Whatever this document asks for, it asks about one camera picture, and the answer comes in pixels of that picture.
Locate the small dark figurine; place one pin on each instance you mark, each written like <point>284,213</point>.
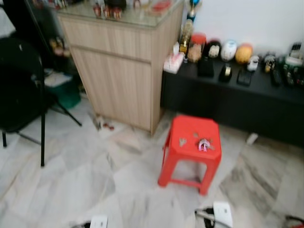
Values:
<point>269,61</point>

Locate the black box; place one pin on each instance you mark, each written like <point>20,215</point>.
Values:
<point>205,67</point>

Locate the black low console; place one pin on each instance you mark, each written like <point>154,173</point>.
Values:
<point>228,97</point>

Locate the pink white tissue box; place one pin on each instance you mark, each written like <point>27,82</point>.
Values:
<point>173,62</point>

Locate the black tape dispenser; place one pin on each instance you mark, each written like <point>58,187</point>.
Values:
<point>225,72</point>

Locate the white scrap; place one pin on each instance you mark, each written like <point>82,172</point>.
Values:
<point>251,138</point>

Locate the small white power adapter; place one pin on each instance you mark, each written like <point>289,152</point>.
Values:
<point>99,222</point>

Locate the red tray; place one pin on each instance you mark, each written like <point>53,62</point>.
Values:
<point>161,5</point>

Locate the white round ornament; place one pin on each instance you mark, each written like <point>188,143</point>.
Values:
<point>229,50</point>

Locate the large white power adapter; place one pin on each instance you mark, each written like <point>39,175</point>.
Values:
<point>223,213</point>

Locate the small white figurine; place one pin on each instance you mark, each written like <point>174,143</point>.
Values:
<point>253,62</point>

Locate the black round ornament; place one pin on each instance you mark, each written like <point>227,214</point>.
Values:
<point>212,49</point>

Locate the red plastic stool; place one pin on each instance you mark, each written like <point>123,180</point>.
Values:
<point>190,161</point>

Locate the jar with red lid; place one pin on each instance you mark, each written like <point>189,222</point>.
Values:
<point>197,47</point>

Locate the small red item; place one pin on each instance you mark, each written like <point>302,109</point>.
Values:
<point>108,126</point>

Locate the blue gold trophy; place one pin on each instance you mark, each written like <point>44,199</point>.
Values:
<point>193,8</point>

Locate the black folding chair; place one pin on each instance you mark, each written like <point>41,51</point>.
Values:
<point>19,95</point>

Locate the golden bottle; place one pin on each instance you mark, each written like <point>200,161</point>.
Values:
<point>186,35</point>

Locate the black shelf unit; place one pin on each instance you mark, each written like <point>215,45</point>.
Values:
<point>33,19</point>

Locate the green plastic bin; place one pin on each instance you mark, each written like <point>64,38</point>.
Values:
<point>66,95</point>

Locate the orange round ornament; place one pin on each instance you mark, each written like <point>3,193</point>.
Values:
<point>243,53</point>

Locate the black remote control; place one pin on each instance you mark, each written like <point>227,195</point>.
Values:
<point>275,76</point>

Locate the light wooden cabinet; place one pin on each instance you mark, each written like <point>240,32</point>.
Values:
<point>118,71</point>

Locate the black wallet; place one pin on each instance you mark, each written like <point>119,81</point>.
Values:
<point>244,77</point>

